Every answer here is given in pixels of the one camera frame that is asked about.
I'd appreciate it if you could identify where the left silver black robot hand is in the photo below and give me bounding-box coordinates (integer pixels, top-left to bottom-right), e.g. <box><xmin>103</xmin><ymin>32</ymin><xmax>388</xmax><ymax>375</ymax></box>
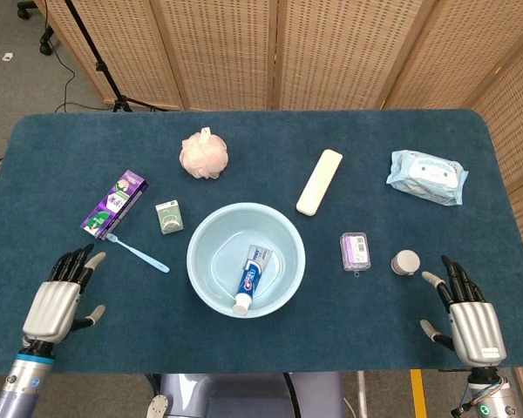
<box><xmin>22</xmin><ymin>243</ymin><xmax>107</xmax><ymax>345</ymax></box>

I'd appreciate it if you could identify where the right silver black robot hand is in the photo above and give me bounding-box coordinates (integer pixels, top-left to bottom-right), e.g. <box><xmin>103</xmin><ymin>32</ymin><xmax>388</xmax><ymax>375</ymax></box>
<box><xmin>419</xmin><ymin>255</ymin><xmax>508</xmax><ymax>367</ymax></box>

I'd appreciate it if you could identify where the light blue toothbrush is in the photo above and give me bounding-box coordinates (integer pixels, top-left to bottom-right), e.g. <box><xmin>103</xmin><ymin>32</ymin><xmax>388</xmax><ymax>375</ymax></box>
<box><xmin>105</xmin><ymin>233</ymin><xmax>171</xmax><ymax>274</ymax></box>

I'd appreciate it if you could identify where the small green soap box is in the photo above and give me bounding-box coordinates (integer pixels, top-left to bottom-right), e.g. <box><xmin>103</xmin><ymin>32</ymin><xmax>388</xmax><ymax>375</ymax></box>
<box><xmin>154</xmin><ymin>199</ymin><xmax>186</xmax><ymax>235</ymax></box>

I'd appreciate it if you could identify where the blue white toothpaste tube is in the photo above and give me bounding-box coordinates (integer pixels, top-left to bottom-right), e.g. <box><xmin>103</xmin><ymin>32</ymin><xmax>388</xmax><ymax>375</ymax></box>
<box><xmin>232</xmin><ymin>244</ymin><xmax>274</xmax><ymax>316</ymax></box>

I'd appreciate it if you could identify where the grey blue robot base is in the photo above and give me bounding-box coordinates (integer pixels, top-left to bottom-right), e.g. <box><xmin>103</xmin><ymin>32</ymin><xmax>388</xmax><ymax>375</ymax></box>
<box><xmin>146</xmin><ymin>372</ymin><xmax>345</xmax><ymax>418</ymax></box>

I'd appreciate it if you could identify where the purple toothpaste carton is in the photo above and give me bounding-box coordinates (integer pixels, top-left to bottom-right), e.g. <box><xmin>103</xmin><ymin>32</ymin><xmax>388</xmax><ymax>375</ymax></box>
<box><xmin>79</xmin><ymin>169</ymin><xmax>150</xmax><ymax>242</ymax></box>

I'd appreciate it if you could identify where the clear box of purple floss picks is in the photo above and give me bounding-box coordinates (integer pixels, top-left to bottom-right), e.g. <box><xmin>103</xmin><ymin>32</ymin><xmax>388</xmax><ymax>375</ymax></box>
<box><xmin>339</xmin><ymin>232</ymin><xmax>373</xmax><ymax>277</ymax></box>

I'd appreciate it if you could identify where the light blue plastic basin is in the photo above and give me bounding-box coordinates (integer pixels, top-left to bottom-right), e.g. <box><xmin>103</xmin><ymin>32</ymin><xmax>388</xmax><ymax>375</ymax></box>
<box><xmin>186</xmin><ymin>201</ymin><xmax>307</xmax><ymax>319</ymax></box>

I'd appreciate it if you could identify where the cream rectangular case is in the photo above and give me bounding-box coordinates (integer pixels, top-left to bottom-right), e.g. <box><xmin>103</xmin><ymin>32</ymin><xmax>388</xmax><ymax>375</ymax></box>
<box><xmin>295</xmin><ymin>148</ymin><xmax>344</xmax><ymax>216</ymax></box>

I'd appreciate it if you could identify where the small white jar grey lid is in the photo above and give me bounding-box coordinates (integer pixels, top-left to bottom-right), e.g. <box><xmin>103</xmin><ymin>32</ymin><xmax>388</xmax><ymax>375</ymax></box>
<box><xmin>391</xmin><ymin>249</ymin><xmax>422</xmax><ymax>277</ymax></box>

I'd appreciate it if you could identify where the light blue wet wipes pack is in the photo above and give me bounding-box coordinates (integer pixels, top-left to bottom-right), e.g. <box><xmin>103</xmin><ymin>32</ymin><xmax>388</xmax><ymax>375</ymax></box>
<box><xmin>385</xmin><ymin>149</ymin><xmax>469</xmax><ymax>207</ymax></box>

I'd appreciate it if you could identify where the teal table cloth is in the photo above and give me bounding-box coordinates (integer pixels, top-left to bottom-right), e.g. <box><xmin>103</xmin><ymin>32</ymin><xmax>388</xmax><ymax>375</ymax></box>
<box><xmin>0</xmin><ymin>108</ymin><xmax>523</xmax><ymax>375</ymax></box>

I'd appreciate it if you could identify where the pink mesh bath sponge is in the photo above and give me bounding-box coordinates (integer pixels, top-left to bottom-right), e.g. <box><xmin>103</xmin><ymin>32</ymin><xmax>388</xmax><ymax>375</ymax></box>
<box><xmin>179</xmin><ymin>126</ymin><xmax>229</xmax><ymax>180</ymax></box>

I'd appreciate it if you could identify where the black tripod stand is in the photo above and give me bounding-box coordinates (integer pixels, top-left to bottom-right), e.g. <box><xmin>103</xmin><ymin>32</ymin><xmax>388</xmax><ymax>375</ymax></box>
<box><xmin>63</xmin><ymin>0</ymin><xmax>169</xmax><ymax>113</ymax></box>

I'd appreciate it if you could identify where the black office chair base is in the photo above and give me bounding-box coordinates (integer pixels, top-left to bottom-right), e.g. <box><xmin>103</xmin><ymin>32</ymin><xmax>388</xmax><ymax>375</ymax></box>
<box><xmin>15</xmin><ymin>0</ymin><xmax>56</xmax><ymax>59</ymax></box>

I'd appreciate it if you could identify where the woven wooden folding screen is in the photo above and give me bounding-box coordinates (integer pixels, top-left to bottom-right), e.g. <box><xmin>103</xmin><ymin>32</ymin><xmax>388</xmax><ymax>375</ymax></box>
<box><xmin>33</xmin><ymin>0</ymin><xmax>523</xmax><ymax>418</ymax></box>

